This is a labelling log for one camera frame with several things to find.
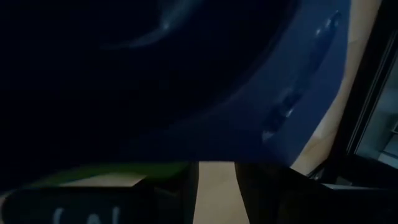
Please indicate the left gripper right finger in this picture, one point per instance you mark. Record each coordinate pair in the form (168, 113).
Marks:
(273, 196)

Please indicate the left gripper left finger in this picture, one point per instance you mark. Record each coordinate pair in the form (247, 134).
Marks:
(177, 196)

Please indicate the green measuring cup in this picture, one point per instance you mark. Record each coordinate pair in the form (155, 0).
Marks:
(124, 169)

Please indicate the purple measuring cup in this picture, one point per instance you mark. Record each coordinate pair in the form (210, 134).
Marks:
(155, 77)

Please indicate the black aluminium table frame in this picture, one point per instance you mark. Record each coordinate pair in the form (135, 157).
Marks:
(367, 93)

